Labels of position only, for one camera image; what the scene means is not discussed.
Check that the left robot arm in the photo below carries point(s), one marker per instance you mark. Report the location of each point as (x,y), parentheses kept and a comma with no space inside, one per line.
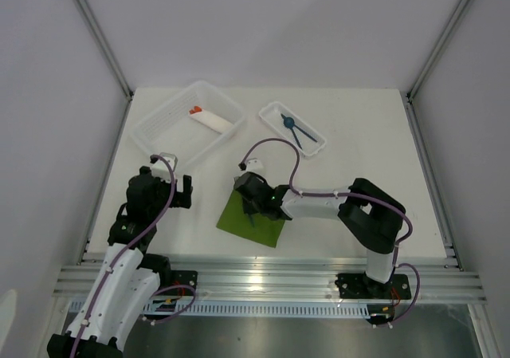
(129,276)

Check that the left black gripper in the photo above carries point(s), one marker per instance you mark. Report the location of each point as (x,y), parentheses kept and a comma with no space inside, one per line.
(182,198)

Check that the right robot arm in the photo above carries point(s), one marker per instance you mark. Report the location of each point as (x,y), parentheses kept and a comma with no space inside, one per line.
(376,220)

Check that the white slotted cable duct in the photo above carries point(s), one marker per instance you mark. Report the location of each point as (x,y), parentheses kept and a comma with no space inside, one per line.
(336,309)

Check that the right aluminium frame post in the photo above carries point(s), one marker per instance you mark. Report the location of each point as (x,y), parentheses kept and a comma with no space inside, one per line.
(450,27)

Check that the blue plastic fork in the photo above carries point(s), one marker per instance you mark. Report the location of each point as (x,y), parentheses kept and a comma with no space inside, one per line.
(252,220)

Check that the aluminium frame post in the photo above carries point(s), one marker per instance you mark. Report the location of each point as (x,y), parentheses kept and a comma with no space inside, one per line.
(95,30)
(450,27)

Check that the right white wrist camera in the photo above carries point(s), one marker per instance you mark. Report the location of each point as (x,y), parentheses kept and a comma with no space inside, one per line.
(253,165)

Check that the aluminium front rail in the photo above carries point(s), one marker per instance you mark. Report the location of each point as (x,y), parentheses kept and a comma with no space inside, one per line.
(313,280)

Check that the green paper napkin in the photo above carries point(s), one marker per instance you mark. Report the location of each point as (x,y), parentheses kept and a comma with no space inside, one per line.
(233,221)

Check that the blue plastic knife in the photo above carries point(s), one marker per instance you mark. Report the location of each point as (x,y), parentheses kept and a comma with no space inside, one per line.
(289,123)

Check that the blue plastic spoon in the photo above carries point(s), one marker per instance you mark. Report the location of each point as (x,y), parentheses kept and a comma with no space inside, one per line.
(305,133)

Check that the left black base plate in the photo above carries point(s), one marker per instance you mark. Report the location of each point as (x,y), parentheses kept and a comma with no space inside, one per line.
(179,277)

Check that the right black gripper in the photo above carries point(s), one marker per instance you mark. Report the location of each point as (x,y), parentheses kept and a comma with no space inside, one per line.
(248,209)

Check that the small white plastic tray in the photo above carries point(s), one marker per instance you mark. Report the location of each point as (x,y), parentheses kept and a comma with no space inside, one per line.
(270,115)

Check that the left aluminium frame post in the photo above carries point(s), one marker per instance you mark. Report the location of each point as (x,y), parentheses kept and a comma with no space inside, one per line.
(95,30)

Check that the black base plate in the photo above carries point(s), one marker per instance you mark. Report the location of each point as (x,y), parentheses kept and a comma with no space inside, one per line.
(179,277)
(358,286)

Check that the orange utensil in roll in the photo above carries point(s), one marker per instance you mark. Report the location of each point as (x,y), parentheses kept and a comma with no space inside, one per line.
(195,109)

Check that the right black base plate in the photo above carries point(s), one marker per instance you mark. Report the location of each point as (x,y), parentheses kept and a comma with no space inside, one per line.
(358,286)

